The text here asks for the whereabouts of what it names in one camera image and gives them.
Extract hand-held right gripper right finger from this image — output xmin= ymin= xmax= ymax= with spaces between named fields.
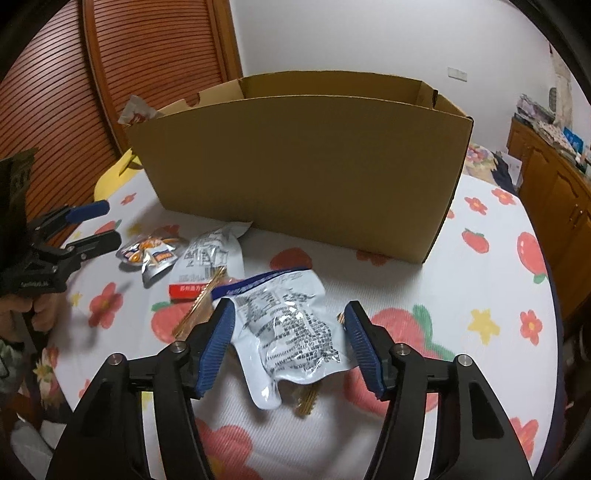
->
xmin=343 ymin=300 xmax=533 ymax=480

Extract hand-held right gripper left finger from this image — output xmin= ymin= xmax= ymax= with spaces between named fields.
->
xmin=46 ymin=298 xmax=237 ymax=480

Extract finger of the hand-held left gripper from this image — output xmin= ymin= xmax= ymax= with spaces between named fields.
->
xmin=28 ymin=199 xmax=112 ymax=232
xmin=39 ymin=231 xmax=122 ymax=269

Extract small silver packet orange print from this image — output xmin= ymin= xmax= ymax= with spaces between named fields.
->
xmin=115 ymin=234 xmax=186 ymax=288

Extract silver packet black print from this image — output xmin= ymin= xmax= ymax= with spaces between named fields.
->
xmin=210 ymin=268 xmax=355 ymax=411

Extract silver packet red band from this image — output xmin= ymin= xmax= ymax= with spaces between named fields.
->
xmin=168 ymin=222 xmax=253 ymax=304

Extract white red packet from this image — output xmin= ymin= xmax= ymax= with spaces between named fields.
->
xmin=117 ymin=95 xmax=163 ymax=126

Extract brown cardboard box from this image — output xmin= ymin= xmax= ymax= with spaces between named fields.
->
xmin=124 ymin=70 xmax=475 ymax=265

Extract person's left hand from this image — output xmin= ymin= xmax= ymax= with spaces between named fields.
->
xmin=0 ymin=291 xmax=66 ymax=343

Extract yellow plush toy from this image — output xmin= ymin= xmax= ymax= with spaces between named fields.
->
xmin=94 ymin=150 xmax=145 ymax=197

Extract gold striped stick packet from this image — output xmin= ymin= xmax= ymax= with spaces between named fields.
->
xmin=172 ymin=268 xmax=228 ymax=337

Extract fruit print tablecloth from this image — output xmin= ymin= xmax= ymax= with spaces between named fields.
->
xmin=46 ymin=152 xmax=562 ymax=480

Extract brown louvered wardrobe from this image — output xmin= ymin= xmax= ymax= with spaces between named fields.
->
xmin=0 ymin=0 xmax=243 ymax=210

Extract dark navy cloth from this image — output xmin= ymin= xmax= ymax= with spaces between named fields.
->
xmin=492 ymin=156 xmax=518 ymax=192

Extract floral bed sheet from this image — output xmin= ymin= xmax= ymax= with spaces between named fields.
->
xmin=464 ymin=143 xmax=525 ymax=185

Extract wooden cabinet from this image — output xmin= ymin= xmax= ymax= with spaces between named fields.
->
xmin=505 ymin=115 xmax=591 ymax=320

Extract pile of folded cloth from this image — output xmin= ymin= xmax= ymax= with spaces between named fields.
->
xmin=515 ymin=93 xmax=566 ymax=139

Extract blue packs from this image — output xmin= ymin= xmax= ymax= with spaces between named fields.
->
xmin=562 ymin=128 xmax=588 ymax=155

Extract floral curtain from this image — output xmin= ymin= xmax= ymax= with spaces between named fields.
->
xmin=550 ymin=44 xmax=573 ymax=127

